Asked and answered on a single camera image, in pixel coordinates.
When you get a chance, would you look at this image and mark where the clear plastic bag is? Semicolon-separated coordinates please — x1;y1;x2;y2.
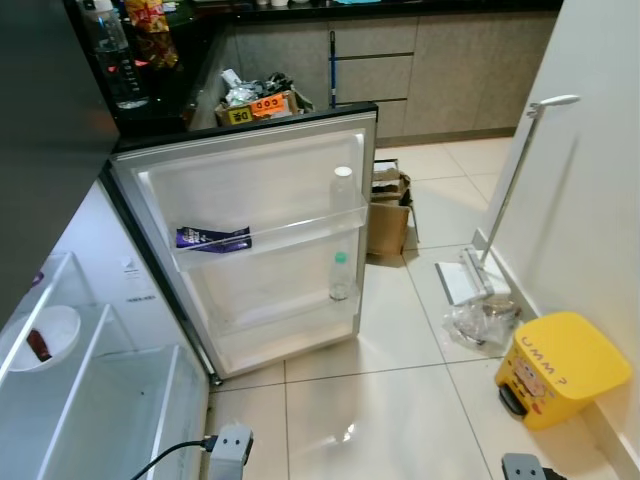
445;297;522;352

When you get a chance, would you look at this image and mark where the clear sports water bottle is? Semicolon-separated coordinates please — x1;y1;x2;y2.
85;0;152;110

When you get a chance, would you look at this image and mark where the white flat mop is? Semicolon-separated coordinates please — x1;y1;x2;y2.
436;95;582;307

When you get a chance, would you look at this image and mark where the teal capped clear bottle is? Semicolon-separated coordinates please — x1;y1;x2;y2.
329;252;354;302

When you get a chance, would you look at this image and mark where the black kitchen countertop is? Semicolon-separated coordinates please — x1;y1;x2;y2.
65;0;563;137

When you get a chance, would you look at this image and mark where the white capped water bottle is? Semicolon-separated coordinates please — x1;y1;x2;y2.
331;166;359;217

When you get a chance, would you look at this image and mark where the red yellow snack packet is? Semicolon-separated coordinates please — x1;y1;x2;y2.
125;0;182;72

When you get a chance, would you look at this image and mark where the yellow pedal bin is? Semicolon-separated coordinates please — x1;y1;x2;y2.
495;312;634;434

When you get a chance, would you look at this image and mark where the cardboard box with orange sticker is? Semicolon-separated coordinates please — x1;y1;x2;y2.
215;70;314;127

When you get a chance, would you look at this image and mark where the brown cardboard box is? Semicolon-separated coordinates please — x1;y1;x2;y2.
366;160;417;260

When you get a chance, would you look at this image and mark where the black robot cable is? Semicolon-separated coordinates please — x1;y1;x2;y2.
130;435;220;480

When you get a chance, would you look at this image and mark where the brown sausage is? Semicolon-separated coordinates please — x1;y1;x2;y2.
27;330;54;362

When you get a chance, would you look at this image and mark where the purple chocolate packet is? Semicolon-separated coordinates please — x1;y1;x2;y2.
176;226;253;254

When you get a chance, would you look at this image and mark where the small white dish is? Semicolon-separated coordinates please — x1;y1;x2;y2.
5;305;82;374

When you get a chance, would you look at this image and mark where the clear fridge drawer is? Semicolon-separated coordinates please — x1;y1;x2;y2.
0;345;210;480

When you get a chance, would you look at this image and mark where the fridge door with white lining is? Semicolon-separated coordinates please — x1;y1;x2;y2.
100;102;380;387

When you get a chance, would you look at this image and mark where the dark grey fridge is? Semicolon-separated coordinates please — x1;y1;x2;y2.
0;0;217;480

